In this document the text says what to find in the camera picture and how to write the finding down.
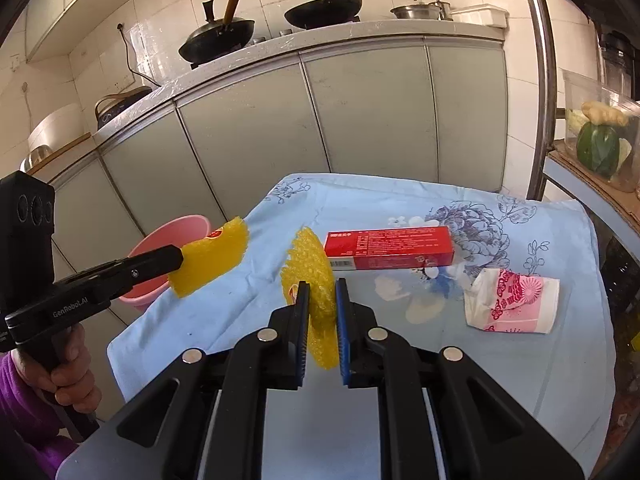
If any pink white tissue packet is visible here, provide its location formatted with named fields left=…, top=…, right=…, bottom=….
left=464, top=268, right=561, bottom=335

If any green pepper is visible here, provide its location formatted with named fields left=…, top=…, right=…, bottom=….
left=576, top=122, right=621, bottom=177

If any metal shelf rack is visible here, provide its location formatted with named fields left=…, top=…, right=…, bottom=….
left=515, top=0, right=640, bottom=480

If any black blender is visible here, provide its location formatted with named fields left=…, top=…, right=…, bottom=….
left=597, top=30, right=637, bottom=102

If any person's left forearm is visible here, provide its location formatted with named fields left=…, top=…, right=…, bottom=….
left=0, top=350, right=68, bottom=480

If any white rectangular container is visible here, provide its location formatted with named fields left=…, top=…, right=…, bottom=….
left=450, top=4, right=508, bottom=27

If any yellow foam fruit net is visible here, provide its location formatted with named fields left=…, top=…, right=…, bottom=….
left=167, top=215, right=250, bottom=300
left=280, top=226, right=337, bottom=372

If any light blue floral cloth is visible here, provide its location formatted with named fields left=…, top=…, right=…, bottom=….
left=107, top=173, right=617, bottom=480

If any clear plastic container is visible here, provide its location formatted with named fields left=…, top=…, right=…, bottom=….
left=562, top=69, right=640, bottom=192

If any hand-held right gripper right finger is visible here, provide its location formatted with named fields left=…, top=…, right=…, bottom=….
left=336, top=278, right=583, bottom=480

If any black wok with brown handle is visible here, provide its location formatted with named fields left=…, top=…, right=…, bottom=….
left=178, top=0, right=256, bottom=64

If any upper wall cabinet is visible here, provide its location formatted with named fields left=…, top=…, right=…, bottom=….
left=25, top=0, right=168, bottom=64

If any grey kitchen cabinet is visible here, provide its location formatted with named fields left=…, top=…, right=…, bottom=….
left=47, top=35, right=507, bottom=311

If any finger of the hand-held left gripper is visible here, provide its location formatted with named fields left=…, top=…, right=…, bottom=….
left=70, top=254, right=185, bottom=296
left=61, top=244, right=182, bottom=282

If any wide steel pot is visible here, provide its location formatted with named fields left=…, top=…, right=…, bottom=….
left=390, top=4, right=437, bottom=21

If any cardboard shelf liner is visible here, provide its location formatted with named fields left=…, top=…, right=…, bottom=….
left=550, top=139, right=640, bottom=223

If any red cardboard box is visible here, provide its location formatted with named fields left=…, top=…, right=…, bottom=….
left=324, top=226, right=456, bottom=272

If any white round appliance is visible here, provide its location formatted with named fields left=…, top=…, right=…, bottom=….
left=27, top=103, right=83, bottom=154

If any ginger root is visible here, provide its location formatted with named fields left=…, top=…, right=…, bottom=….
left=581, top=101, right=630, bottom=127

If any steel bowl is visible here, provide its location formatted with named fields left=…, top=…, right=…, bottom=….
left=20, top=145, right=54, bottom=172

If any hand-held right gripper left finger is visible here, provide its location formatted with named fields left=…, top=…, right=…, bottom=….
left=100, top=282, right=311, bottom=480

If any black power cable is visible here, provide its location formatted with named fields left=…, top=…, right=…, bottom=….
left=117, top=22, right=163, bottom=89

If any person's left hand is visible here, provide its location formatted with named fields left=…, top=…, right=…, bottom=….
left=19, top=322, right=97, bottom=417

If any pink plastic basin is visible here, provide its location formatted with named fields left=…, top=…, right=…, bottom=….
left=118, top=215, right=212, bottom=310

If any wooden board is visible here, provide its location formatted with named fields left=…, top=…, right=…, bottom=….
left=30, top=132, right=94, bottom=172

